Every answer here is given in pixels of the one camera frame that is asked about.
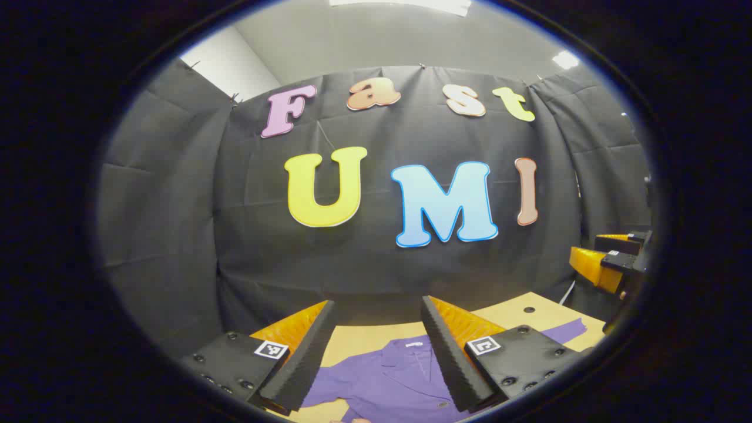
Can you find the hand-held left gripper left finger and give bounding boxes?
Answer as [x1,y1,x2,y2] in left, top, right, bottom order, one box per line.
[179,300,337,418]

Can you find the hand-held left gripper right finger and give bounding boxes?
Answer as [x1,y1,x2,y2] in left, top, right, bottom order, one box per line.
[420,295,589,414]

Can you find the purple button shirt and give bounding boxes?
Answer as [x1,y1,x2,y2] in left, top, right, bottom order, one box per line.
[300,317,588,423]

